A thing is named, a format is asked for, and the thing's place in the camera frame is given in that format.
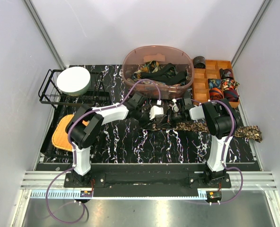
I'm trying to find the black wire dish rack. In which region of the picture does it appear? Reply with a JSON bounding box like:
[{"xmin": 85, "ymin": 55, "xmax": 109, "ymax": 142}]
[{"xmin": 38, "ymin": 69, "xmax": 111, "ymax": 112}]

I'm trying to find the orange woven bamboo tray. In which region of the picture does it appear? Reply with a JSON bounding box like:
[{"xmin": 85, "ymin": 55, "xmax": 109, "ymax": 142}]
[{"xmin": 51, "ymin": 114, "xmax": 88, "ymax": 152}]

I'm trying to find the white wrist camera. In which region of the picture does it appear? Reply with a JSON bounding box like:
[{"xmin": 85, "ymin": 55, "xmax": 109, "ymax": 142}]
[
  {"xmin": 170, "ymin": 99, "xmax": 180, "ymax": 113},
  {"xmin": 149, "ymin": 100, "xmax": 164, "ymax": 120}
]

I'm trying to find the dark grey rolled tie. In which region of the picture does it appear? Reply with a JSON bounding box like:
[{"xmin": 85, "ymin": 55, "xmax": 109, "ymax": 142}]
[{"xmin": 193, "ymin": 56, "xmax": 206, "ymax": 69}]

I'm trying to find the orange striped rolled tie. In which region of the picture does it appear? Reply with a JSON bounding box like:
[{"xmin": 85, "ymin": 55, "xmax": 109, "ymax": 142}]
[{"xmin": 209, "ymin": 87, "xmax": 224, "ymax": 100}]

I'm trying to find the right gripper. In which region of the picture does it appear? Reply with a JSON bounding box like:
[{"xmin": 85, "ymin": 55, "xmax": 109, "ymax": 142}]
[{"xmin": 157, "ymin": 108, "xmax": 184, "ymax": 129}]

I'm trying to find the brown translucent plastic tub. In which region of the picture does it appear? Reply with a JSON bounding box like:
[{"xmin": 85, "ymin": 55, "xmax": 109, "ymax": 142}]
[{"xmin": 122, "ymin": 45, "xmax": 194, "ymax": 99}]

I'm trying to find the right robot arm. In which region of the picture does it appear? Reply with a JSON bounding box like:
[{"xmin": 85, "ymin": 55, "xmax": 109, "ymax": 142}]
[{"xmin": 166, "ymin": 98, "xmax": 239, "ymax": 188}]

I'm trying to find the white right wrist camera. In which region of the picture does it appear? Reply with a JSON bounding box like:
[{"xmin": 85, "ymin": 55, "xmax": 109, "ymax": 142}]
[{"xmin": 170, "ymin": 99, "xmax": 180, "ymax": 113}]

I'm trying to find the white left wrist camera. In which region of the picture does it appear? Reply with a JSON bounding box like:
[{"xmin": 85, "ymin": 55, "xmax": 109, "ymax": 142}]
[{"xmin": 149, "ymin": 100, "xmax": 164, "ymax": 120}]

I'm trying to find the black tie in tub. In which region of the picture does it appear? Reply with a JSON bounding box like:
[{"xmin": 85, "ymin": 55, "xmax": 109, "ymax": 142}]
[{"xmin": 131, "ymin": 61, "xmax": 188, "ymax": 86}]

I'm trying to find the maroon striped rolled tie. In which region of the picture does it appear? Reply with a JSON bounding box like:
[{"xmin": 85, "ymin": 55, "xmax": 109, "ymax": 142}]
[{"xmin": 223, "ymin": 89, "xmax": 239, "ymax": 102}]

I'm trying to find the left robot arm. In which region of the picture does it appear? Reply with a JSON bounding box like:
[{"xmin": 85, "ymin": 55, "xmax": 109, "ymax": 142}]
[{"xmin": 65, "ymin": 92, "xmax": 149, "ymax": 187}]

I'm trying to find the blue patterned rolled tie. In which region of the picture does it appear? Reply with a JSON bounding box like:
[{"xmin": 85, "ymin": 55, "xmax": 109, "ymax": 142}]
[{"xmin": 208, "ymin": 79, "xmax": 222, "ymax": 90}]

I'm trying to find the orange wooden divided tray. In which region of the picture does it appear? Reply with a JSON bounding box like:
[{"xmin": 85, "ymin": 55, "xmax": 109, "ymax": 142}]
[{"xmin": 192, "ymin": 56, "xmax": 239, "ymax": 108}]

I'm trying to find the dark maroon rolled tie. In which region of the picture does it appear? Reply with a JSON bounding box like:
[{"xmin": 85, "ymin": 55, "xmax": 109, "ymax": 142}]
[{"xmin": 219, "ymin": 68, "xmax": 234, "ymax": 79}]

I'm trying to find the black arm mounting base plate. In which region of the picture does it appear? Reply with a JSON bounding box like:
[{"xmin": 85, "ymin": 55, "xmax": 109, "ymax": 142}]
[{"xmin": 64, "ymin": 164, "xmax": 231, "ymax": 189}]

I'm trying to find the red floral rolled tie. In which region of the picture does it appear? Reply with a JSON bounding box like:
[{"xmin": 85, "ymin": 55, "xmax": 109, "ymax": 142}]
[{"xmin": 221, "ymin": 78, "xmax": 239, "ymax": 90}]

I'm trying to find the colourful patterned tie in tub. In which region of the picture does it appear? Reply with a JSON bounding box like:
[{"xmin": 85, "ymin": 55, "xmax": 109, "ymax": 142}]
[{"xmin": 131, "ymin": 61, "xmax": 178, "ymax": 85}]

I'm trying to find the brown floral patterned tie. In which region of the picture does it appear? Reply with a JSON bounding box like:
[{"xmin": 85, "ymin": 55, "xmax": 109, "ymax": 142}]
[{"xmin": 141, "ymin": 122, "xmax": 263, "ymax": 143}]

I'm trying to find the white round container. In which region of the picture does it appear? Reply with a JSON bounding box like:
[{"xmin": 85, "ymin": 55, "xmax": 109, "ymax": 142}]
[{"xmin": 56, "ymin": 67, "xmax": 91, "ymax": 96}]

